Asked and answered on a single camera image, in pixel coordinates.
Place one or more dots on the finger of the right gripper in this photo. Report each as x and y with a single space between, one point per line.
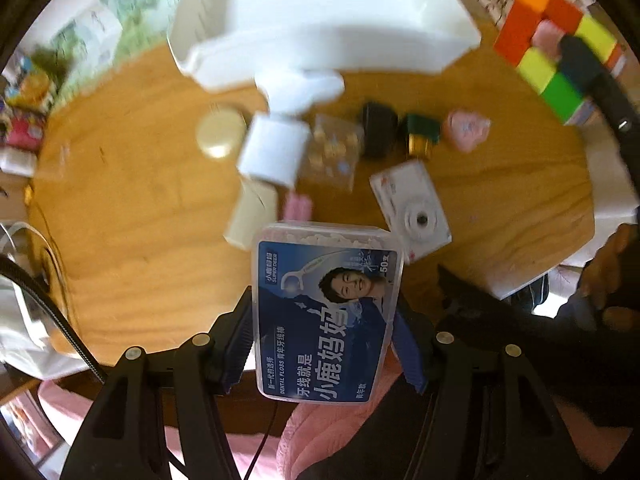
595 77

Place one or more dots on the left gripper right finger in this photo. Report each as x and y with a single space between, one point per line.
488 415

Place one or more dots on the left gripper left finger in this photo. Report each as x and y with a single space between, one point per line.
123 434

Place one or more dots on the colourful rubik's cube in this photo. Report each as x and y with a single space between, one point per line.
556 48

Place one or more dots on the pink correction tape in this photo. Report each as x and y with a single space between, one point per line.
465 131

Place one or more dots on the green gold perfume bottle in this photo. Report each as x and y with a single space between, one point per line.
419 135

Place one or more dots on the blue dental floss box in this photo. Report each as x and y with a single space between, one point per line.
324 302

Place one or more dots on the black power adapter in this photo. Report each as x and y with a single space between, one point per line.
379 123

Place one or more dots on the white compact camera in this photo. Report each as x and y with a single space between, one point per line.
412 209

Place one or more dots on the beige envelope-shaped case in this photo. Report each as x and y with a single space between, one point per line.
256 207

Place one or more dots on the pink hair roller clip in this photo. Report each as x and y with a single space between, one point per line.
297 208

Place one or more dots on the round gold compact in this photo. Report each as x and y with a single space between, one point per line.
221 132

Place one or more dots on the clear sticker plastic box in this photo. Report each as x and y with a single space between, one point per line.
333 153

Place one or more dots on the white square charger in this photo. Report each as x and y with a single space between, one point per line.
273 150

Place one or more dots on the pink can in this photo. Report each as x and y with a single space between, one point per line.
25 134

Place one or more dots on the white plastic storage bin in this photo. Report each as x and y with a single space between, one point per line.
223 43

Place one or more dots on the orange juice carton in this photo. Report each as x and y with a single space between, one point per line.
34 89

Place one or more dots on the green leaf print board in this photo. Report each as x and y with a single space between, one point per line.
106 35

